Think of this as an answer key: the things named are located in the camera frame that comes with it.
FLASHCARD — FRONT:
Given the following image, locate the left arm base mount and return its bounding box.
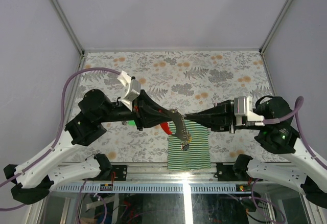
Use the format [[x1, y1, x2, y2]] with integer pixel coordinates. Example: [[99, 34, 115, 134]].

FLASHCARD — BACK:
[[85, 153, 128, 182]]

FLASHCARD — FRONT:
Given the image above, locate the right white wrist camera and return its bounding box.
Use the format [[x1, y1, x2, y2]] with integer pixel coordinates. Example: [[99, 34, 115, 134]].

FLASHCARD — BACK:
[[233, 96, 264, 126]]

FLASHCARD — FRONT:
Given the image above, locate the red handled silver keyring carabiner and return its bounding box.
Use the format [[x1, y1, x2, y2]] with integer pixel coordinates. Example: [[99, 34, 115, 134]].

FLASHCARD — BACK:
[[160, 109, 191, 144]]

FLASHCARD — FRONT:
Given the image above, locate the green tagged key on table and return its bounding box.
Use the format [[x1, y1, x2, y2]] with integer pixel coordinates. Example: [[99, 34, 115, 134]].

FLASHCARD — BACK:
[[122, 120, 136, 126]]

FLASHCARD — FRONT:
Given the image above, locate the floral table mat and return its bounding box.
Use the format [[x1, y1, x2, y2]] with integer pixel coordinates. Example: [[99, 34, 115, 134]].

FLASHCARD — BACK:
[[67, 51, 273, 163]]

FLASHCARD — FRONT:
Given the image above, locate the white slotted cable duct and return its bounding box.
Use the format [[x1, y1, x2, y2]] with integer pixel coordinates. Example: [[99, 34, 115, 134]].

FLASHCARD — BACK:
[[48, 184, 237, 193]]

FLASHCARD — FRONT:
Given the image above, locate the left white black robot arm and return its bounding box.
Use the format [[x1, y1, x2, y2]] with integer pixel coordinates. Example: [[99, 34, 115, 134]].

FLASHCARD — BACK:
[[4, 89, 173, 205]]

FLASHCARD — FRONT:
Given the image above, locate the aluminium front rail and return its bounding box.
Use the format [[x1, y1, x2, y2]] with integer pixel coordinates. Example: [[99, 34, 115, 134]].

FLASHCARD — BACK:
[[38, 161, 310, 183]]

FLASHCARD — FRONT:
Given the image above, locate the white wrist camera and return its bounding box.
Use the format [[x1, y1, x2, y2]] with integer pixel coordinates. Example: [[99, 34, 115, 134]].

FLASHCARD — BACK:
[[117, 71, 141, 111], [233, 96, 264, 126]]

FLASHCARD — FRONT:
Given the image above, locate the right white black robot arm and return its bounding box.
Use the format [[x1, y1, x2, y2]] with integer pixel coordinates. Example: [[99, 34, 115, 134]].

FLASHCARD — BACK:
[[185, 96, 326, 208]]

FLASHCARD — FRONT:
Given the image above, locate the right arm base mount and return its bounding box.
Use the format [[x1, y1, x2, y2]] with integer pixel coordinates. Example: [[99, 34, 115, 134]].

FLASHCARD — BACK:
[[214, 154, 253, 182]]

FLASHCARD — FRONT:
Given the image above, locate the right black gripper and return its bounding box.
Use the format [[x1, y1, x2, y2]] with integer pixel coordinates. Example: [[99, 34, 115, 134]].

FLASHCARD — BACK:
[[182, 98, 265, 132]]

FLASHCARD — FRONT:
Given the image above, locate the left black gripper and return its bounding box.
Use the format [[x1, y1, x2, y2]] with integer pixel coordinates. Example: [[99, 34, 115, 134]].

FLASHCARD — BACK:
[[99, 89, 175, 130]]

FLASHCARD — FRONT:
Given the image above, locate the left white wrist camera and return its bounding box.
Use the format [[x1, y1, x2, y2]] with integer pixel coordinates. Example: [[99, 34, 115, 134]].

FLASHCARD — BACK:
[[117, 71, 141, 111]]

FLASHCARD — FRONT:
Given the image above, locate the green striped cloth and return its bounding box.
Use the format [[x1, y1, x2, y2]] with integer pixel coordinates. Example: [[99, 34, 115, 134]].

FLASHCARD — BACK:
[[168, 120, 211, 171]]

